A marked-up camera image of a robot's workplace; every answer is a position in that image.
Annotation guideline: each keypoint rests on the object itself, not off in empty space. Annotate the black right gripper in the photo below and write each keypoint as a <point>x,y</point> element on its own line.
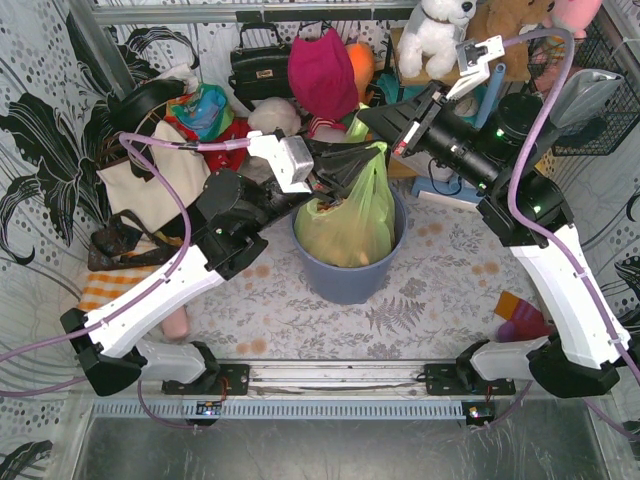
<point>413,125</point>

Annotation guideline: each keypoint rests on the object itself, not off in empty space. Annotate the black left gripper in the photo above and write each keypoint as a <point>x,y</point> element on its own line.
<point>314,163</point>

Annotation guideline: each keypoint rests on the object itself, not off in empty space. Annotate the green plastic trash bag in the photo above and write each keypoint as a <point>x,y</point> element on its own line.
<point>358,230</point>

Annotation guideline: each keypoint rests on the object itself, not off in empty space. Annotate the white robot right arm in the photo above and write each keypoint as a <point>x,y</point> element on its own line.
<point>530,216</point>

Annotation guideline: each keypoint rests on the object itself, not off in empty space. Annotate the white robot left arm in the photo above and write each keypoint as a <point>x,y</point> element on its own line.
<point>222,238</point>

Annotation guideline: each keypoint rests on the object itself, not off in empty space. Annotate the magenta cloth bag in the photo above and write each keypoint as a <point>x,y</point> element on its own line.
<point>321,76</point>

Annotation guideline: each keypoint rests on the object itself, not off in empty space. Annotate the blue trash bin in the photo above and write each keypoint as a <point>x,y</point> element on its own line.
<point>350,286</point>

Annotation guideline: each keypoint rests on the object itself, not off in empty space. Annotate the colourful striped bag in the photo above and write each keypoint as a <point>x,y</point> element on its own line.
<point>206,113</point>

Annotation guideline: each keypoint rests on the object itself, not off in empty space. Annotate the orange plush toy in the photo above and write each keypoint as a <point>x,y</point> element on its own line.
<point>363,64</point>

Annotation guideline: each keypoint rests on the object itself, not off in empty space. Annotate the white round plush toy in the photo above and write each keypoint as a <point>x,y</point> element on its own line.
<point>275,113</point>

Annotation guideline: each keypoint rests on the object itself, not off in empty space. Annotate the white husky plush dog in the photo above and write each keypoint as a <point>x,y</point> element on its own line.
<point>429,39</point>

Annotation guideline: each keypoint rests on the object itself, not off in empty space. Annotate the black leather handbag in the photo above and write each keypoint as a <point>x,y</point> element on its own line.
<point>260,73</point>

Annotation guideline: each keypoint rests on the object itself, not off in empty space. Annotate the brown plush dog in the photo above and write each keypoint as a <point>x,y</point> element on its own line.
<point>507,18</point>

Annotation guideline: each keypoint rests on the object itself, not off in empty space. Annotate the silver pouch in basket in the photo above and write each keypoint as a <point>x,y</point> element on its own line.
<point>583,96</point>

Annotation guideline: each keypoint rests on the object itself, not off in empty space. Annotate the pink plush toy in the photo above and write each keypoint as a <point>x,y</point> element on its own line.
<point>573,15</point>

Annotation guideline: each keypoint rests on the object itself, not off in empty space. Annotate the black round hat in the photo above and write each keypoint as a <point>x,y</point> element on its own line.
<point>126,114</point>

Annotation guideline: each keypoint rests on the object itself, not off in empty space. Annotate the striped red purple sock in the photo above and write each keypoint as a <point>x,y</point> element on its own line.
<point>521,320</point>

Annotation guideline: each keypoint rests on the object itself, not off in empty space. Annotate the pink pencil case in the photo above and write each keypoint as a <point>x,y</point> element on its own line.
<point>176,326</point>

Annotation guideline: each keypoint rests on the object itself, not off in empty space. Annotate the orange checkered cloth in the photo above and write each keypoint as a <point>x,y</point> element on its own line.
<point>109,275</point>

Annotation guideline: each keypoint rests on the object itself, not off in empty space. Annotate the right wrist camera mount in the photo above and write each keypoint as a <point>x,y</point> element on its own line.
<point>473,59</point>

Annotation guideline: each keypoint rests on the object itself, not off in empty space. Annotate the black wire basket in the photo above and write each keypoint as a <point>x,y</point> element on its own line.
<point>603,133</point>

